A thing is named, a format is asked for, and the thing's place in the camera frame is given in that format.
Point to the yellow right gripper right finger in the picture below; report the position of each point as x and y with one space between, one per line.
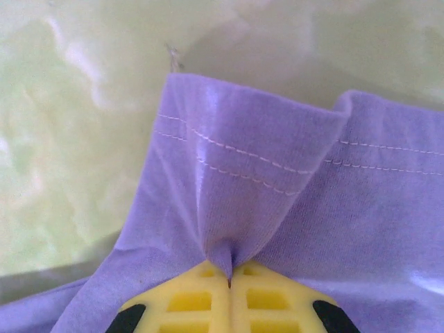
277 305

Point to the purple t-shirt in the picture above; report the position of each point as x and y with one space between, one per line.
260 138

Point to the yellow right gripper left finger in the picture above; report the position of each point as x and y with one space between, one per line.
194 305

